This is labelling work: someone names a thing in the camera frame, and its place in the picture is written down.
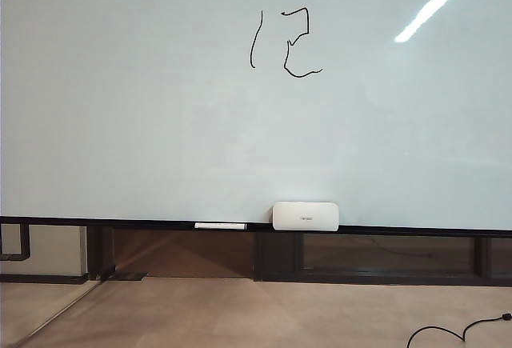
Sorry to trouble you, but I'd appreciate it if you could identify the white whiteboard eraser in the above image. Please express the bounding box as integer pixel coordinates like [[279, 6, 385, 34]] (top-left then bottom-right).
[[272, 201, 341, 232]]

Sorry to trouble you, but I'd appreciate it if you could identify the white marker pen with cap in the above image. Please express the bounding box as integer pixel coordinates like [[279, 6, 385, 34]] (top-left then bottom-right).
[[194, 222, 248, 231]]

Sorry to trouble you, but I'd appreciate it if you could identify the large white glass whiteboard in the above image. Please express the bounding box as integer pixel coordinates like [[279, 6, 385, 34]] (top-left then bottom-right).
[[0, 0, 512, 231]]

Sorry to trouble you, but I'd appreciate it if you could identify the black whiteboard pen tray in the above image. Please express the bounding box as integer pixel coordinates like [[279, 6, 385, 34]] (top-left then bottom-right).
[[0, 214, 512, 239]]

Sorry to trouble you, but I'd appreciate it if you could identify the black whiteboard stand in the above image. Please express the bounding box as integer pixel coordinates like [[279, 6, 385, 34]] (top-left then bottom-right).
[[0, 222, 30, 262]]

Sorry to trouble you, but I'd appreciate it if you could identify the dark framed glass partition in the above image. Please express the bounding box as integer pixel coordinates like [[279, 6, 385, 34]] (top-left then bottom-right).
[[252, 231, 512, 286]]

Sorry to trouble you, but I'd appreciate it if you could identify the dark skirting board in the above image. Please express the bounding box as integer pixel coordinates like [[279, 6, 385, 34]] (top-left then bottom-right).
[[0, 274, 89, 285]]

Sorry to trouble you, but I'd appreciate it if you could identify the dark door frame post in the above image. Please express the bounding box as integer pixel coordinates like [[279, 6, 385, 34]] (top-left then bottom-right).
[[86, 226, 117, 281]]

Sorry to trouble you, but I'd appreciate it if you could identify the black power cable with plug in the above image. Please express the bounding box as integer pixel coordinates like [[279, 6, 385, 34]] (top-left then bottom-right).
[[406, 312, 512, 348]]

